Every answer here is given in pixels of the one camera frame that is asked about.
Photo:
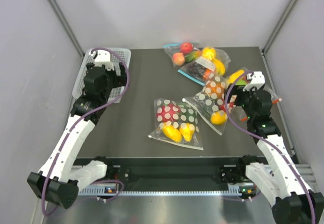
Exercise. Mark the red fake apple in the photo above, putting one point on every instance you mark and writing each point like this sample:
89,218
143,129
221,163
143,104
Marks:
186,48

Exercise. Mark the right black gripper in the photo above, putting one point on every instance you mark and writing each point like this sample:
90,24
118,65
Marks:
238,91

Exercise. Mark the yellow fake mango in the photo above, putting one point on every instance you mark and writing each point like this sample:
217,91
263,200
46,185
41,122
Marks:
172,133
187,130

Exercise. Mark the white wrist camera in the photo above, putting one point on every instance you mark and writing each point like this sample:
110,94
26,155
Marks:
255,80
102,58

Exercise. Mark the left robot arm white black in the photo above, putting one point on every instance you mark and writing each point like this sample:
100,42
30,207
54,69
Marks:
55,182

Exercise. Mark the clear bag with apple peach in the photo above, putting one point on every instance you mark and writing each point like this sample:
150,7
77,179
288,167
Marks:
172,48

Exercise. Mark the grey slotted cable duct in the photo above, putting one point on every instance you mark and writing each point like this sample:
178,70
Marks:
108,190

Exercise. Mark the yellow fake lemon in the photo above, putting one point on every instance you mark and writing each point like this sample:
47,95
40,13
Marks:
219,117

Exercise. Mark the polka dot zip bag front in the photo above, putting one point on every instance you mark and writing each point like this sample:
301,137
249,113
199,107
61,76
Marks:
187,115

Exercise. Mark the polka dot zip bag right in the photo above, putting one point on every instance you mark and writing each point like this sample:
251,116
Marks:
211,99

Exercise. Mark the orange zip bag with fruit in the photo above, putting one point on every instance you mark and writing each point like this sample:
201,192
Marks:
261,101

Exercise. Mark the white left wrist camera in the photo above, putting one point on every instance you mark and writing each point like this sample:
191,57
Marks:
102,58

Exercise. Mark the polka dot zip bag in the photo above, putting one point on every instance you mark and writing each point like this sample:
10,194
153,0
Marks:
187,115
211,99

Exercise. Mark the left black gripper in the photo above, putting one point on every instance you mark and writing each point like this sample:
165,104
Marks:
120,80

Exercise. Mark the clear bag with lemon banana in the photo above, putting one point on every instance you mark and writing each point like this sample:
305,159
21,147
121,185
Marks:
218,57

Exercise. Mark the fake peach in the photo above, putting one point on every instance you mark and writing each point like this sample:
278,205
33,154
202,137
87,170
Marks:
178,59

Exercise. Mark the white perforated plastic basket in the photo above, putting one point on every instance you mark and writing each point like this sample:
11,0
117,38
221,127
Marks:
92,83

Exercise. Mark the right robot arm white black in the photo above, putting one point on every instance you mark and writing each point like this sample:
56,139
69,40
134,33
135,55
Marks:
291,199

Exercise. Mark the red fake strawberry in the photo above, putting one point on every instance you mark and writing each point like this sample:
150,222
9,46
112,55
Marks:
166,113

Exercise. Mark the blue zip bag with grapes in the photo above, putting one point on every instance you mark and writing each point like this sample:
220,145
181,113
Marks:
196,70

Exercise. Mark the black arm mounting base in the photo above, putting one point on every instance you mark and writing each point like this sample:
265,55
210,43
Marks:
130,170

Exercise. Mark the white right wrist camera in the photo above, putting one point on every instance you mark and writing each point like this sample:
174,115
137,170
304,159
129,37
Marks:
255,80

